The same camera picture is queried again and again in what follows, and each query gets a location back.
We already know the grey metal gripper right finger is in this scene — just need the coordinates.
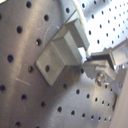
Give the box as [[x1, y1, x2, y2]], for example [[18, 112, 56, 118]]
[[112, 42, 128, 67]]

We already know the white cable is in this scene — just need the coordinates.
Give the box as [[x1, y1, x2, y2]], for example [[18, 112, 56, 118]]
[[70, 0, 91, 58]]

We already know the grey metal cable clip bracket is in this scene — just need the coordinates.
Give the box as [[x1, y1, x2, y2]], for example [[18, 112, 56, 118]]
[[35, 19, 89, 86]]

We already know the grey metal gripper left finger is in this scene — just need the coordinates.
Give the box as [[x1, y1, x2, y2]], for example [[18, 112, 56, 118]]
[[82, 49, 116, 86]]

